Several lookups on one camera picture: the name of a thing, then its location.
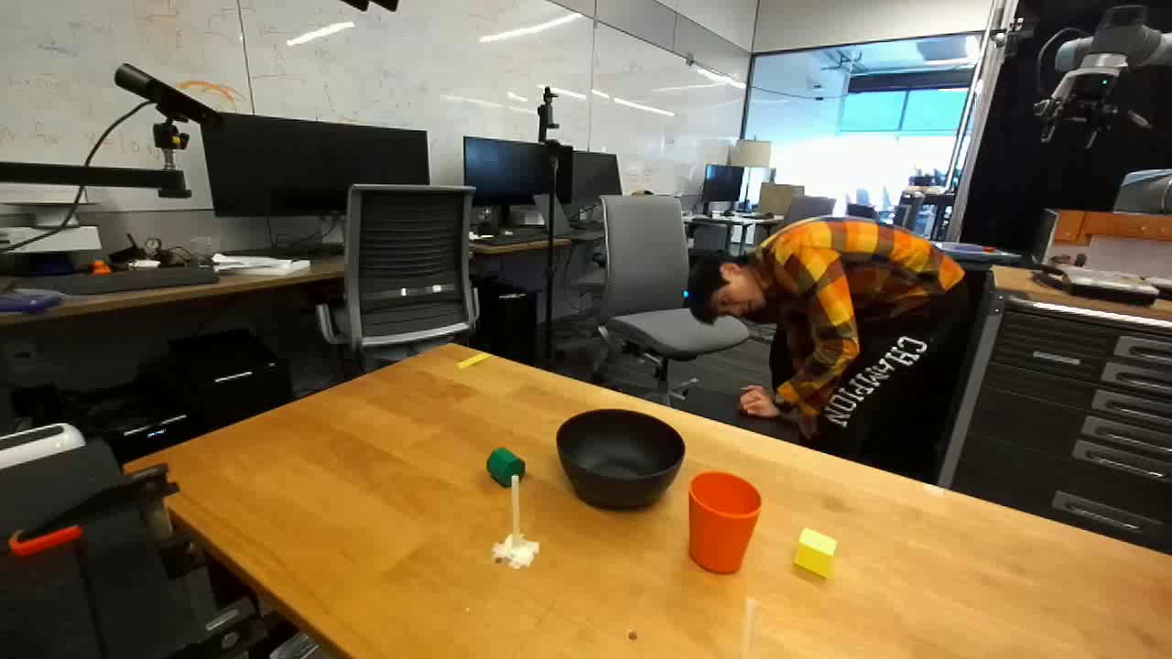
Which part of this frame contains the grey mesh office chair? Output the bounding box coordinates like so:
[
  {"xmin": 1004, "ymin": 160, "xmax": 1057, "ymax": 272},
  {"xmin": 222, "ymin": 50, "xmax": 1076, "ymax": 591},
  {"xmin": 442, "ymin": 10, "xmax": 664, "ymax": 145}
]
[{"xmin": 315, "ymin": 178, "xmax": 484, "ymax": 369}]

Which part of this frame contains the long wooden desk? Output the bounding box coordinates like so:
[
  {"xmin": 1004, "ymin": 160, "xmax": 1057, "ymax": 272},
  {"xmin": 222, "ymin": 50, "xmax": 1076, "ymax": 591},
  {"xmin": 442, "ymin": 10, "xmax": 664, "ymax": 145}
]
[{"xmin": 0, "ymin": 229, "xmax": 615, "ymax": 336}]

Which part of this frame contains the green toy block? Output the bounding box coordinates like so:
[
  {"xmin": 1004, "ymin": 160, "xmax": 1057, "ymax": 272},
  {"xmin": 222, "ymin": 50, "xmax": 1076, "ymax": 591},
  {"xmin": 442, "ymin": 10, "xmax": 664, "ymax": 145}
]
[{"xmin": 484, "ymin": 445, "xmax": 527, "ymax": 491}]

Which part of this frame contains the orange plastic cup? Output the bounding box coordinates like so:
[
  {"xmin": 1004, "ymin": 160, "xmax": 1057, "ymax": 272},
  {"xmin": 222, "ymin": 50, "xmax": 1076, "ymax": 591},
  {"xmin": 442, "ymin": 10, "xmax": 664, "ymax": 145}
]
[{"xmin": 683, "ymin": 470, "xmax": 765, "ymax": 578}]

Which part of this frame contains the black backdrop panel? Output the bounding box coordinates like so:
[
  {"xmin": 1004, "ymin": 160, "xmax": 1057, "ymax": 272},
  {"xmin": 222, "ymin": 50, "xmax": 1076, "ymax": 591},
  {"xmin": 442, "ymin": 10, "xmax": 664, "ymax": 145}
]
[{"xmin": 958, "ymin": 0, "xmax": 1172, "ymax": 253}]

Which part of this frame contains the black computer tower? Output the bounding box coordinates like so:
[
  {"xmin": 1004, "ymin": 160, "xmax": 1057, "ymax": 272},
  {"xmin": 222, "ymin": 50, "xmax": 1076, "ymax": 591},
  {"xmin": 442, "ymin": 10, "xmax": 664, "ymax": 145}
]
[{"xmin": 96, "ymin": 327, "xmax": 296, "ymax": 460}]

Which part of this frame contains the black bowl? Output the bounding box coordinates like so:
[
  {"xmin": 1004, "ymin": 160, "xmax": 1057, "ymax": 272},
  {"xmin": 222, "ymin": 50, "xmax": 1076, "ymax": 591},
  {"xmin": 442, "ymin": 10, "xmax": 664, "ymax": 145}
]
[{"xmin": 552, "ymin": 405, "xmax": 688, "ymax": 513}]

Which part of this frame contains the person in plaid shirt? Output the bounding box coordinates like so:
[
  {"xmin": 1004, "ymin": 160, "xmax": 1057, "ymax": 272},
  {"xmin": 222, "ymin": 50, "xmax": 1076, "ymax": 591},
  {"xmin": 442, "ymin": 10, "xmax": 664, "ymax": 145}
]
[{"xmin": 736, "ymin": 215, "xmax": 980, "ymax": 478}]

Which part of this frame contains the black keyboard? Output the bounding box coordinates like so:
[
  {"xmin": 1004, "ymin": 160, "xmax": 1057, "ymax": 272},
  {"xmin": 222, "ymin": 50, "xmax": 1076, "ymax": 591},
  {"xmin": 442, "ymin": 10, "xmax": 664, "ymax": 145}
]
[
  {"xmin": 11, "ymin": 265, "xmax": 222, "ymax": 299},
  {"xmin": 1051, "ymin": 266, "xmax": 1166, "ymax": 305}
]

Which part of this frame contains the orange wooden box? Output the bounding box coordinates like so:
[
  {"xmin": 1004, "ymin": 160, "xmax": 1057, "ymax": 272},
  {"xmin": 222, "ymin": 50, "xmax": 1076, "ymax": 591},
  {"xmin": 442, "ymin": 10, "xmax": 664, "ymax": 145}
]
[{"xmin": 1036, "ymin": 204, "xmax": 1172, "ymax": 286}]

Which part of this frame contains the black equipment with orange handle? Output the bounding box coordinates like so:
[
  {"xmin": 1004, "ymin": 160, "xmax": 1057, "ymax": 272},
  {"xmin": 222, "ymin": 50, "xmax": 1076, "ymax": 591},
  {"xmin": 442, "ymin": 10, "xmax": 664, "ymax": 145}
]
[{"xmin": 0, "ymin": 416, "xmax": 254, "ymax": 659}]

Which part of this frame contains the grey drawer cabinet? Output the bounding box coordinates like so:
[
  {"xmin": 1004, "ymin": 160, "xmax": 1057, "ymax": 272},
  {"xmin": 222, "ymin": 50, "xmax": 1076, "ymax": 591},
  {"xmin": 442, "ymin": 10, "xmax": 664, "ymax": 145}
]
[{"xmin": 939, "ymin": 265, "xmax": 1172, "ymax": 553}]

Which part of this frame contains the black camera tripod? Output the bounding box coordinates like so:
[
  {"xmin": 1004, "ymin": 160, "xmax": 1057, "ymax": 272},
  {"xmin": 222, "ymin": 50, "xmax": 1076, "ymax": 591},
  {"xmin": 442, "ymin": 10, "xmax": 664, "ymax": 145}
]
[{"xmin": 531, "ymin": 83, "xmax": 578, "ymax": 360}]

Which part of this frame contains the light grey office chair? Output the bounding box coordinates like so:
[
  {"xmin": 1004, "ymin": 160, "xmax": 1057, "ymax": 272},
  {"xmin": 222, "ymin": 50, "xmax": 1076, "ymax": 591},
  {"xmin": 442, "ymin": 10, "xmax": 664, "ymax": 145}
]
[{"xmin": 594, "ymin": 195, "xmax": 753, "ymax": 397}]

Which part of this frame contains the yellow toy block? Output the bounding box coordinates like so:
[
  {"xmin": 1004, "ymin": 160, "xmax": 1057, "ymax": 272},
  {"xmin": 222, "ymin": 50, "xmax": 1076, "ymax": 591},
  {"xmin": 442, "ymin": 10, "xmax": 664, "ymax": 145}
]
[{"xmin": 790, "ymin": 522, "xmax": 841, "ymax": 582}]

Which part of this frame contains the small black monitor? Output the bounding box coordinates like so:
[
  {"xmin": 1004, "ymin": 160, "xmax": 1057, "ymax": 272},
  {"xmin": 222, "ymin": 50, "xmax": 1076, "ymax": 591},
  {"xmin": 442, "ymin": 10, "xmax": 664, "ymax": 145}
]
[{"xmin": 460, "ymin": 131, "xmax": 555, "ymax": 209}]

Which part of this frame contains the white tape marker with stick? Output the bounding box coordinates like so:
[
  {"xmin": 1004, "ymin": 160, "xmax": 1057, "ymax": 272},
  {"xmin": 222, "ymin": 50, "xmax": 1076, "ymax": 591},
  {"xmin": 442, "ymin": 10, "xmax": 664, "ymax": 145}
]
[{"xmin": 492, "ymin": 473, "xmax": 542, "ymax": 574}]

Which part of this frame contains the silver ladder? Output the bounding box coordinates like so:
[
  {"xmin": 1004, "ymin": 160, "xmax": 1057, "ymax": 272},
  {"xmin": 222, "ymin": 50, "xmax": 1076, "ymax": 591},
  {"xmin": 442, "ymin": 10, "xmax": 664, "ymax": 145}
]
[{"xmin": 947, "ymin": 0, "xmax": 1020, "ymax": 238}]

